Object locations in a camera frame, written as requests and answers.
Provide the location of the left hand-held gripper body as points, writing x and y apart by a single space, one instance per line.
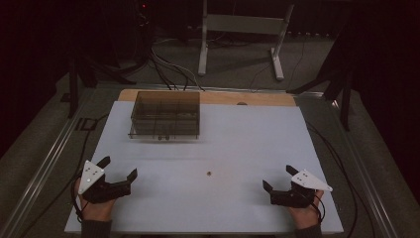
106 192

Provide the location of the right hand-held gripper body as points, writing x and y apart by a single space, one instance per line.
290 197

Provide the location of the person's left hand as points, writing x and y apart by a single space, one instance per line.
97 211

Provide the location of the person's right hand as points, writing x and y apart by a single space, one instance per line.
305 216

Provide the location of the transparent brown compartment box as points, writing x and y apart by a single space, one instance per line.
165 114

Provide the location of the black metal stand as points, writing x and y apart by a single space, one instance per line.
340 79
77 79

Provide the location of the white metal stand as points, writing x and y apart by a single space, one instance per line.
242 24

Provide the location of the aluminium rail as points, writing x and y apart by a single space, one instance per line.
43 168
368 185
231 88

